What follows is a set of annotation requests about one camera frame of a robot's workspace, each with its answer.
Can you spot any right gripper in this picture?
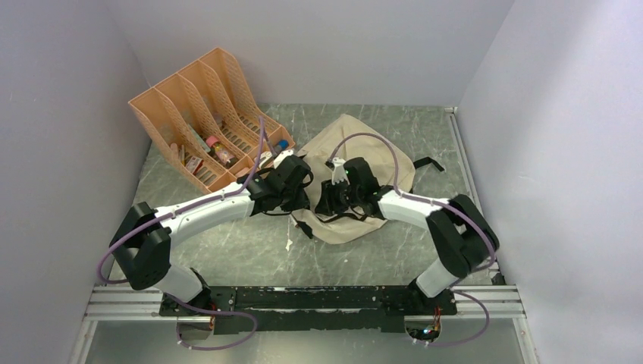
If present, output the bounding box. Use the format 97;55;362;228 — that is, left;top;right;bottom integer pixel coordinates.
314;176;362;216

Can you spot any beige canvas backpack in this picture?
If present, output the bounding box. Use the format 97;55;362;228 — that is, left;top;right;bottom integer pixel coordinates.
291;115;444;244

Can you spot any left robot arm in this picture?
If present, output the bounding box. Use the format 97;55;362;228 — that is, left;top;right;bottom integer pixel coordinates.
109;155;313;315

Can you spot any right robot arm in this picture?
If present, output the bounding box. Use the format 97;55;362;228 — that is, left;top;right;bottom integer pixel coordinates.
315;157;500;314

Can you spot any green white card pack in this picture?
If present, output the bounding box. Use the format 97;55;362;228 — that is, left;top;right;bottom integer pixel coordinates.
188;124;211;155

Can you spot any blue-capped grey bottle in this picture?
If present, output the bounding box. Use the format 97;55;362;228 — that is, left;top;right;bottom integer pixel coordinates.
274;140;289;152

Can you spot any pink-capped glitter bottle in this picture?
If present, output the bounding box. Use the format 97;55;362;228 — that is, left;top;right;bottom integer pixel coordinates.
205;136;238;168

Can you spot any red small box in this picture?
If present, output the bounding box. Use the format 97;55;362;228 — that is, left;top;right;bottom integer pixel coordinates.
185;155;203;175

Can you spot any orange plastic file organizer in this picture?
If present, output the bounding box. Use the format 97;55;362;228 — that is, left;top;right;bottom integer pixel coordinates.
129;48;295;193

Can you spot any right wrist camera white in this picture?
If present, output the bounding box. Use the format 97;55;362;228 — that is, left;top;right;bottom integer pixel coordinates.
325;157;348;185

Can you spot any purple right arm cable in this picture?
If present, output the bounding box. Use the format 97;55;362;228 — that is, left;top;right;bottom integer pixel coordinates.
328;132;498;349

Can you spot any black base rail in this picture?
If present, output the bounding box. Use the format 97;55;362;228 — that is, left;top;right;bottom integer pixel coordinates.
159;284;458;334

